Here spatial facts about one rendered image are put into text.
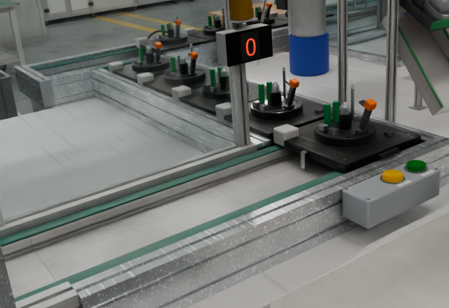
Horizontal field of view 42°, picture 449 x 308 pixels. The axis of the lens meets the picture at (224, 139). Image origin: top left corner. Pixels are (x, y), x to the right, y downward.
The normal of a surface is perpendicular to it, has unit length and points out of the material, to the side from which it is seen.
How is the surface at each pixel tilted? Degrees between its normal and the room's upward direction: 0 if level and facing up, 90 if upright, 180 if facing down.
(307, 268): 0
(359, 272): 0
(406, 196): 90
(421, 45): 45
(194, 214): 0
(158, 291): 90
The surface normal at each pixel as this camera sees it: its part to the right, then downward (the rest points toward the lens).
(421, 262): -0.07, -0.93
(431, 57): 0.23, -0.44
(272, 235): 0.56, 0.26
